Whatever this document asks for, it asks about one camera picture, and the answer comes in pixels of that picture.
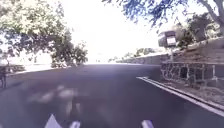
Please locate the dark asphalt road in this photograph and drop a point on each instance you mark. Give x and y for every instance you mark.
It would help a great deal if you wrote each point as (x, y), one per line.
(106, 90)

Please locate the distant trees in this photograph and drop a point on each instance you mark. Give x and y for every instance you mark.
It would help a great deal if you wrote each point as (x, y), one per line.
(144, 52)

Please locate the box sign on pole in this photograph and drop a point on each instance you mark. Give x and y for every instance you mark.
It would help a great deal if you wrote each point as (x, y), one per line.
(167, 39)

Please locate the robot's own part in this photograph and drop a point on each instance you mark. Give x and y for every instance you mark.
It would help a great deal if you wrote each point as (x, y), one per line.
(75, 125)
(147, 124)

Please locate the overhanging tree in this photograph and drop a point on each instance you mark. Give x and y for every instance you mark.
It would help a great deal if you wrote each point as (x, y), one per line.
(156, 8)

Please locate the white painted edge line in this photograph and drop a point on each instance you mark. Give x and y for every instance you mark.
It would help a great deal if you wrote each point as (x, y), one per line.
(180, 95)

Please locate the large leafy trees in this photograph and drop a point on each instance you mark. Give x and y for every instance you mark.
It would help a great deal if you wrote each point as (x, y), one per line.
(36, 26)

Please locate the low dark stone fence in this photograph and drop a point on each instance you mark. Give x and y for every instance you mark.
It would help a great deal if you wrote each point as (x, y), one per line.
(196, 72)

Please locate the dirt verge strip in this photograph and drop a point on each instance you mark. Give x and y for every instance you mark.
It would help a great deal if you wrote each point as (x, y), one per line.
(200, 92)

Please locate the long stone wall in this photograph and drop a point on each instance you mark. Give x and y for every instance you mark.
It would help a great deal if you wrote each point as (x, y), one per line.
(150, 59)

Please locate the bushes above wall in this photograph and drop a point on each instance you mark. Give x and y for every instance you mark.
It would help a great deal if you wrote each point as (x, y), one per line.
(196, 28)

